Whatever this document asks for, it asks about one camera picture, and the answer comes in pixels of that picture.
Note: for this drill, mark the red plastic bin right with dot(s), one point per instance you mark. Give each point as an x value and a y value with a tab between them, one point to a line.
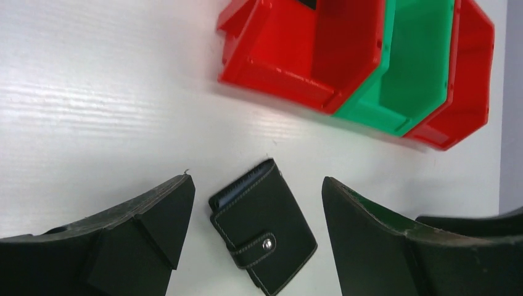
467	106

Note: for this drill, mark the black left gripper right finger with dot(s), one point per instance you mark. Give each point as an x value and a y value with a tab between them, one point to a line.
380	252

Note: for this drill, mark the red plastic bin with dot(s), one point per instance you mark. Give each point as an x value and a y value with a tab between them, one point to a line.
467	106
316	58

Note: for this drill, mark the green plastic bin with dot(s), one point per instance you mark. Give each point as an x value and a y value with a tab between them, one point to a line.
412	78

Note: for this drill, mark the black leather card holder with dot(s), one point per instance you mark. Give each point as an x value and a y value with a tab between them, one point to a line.
263	227

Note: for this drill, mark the red plastic bin left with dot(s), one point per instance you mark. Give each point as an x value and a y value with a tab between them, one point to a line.
316	58

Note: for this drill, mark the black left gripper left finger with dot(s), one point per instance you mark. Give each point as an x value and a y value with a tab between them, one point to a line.
128	249

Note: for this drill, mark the black card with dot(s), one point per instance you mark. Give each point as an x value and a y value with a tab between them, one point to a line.
309	3

